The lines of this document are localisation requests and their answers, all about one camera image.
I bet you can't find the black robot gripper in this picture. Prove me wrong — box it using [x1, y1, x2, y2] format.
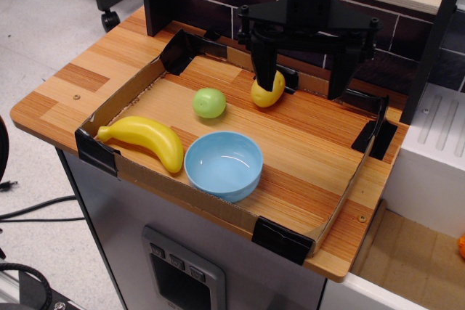
[238, 0, 382, 100]

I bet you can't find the green plastic pear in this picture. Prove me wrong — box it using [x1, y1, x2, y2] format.
[192, 88, 226, 119]

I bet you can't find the light blue bowl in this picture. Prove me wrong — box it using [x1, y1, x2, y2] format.
[184, 131, 264, 203]

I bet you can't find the yellow plastic potato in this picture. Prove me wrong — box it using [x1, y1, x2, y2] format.
[251, 70, 286, 107]

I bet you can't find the yellow plastic banana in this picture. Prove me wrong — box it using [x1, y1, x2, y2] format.
[97, 116, 184, 174]

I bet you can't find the white toy sink unit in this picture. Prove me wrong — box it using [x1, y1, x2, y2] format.
[383, 84, 464, 237]

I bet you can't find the cardboard fence with black tape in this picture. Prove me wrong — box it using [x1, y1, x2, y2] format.
[75, 30, 399, 266]

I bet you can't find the orange toy object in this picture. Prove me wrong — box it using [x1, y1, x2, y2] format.
[457, 234, 465, 258]

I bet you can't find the grey control panel with buttons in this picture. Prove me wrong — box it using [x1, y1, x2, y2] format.
[142, 226, 227, 309]

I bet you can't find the black power plug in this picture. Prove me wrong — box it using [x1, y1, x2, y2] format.
[0, 181, 17, 192]

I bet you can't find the black vertical post right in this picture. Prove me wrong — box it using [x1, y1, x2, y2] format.
[400, 0, 458, 125]

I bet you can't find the black floor cable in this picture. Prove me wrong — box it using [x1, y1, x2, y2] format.
[0, 195, 86, 224]

